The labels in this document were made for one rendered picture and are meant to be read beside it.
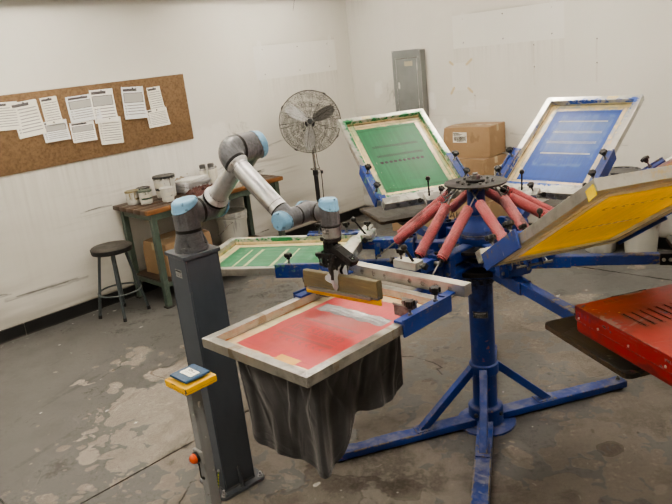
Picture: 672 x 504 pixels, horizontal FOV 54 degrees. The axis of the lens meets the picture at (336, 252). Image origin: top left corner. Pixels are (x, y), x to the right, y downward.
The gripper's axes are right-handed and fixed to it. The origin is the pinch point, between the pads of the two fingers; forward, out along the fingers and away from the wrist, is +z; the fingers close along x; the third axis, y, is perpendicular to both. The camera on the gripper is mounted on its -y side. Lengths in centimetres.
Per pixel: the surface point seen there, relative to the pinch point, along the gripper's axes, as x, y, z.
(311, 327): 13.5, 5.0, 13.5
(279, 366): 47, -16, 10
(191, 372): 65, 11, 12
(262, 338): 30.8, 14.1, 13.6
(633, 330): -11, -108, -2
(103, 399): 17, 211, 110
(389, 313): -12.9, -12.7, 13.4
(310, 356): 31.7, -13.5, 13.4
